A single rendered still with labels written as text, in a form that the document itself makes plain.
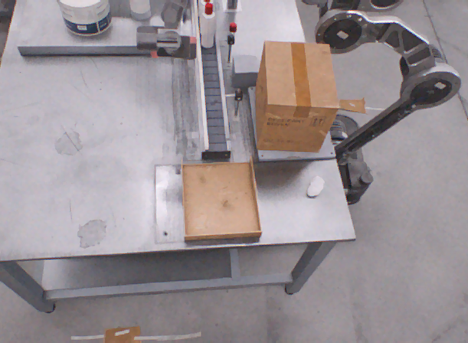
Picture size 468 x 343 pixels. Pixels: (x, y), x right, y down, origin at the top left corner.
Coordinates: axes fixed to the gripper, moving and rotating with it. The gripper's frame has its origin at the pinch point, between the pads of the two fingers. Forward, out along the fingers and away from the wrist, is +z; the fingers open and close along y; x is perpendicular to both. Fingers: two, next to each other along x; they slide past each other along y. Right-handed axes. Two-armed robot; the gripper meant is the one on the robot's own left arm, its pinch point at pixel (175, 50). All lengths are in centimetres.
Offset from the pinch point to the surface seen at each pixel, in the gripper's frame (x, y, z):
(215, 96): 14.3, -14.4, 26.6
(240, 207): 53, -22, 1
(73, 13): -18, 43, 38
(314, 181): 44, -50, 5
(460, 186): 64, -169, 103
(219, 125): 25.4, -15.6, 17.6
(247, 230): 60, -24, -5
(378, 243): 92, -108, 78
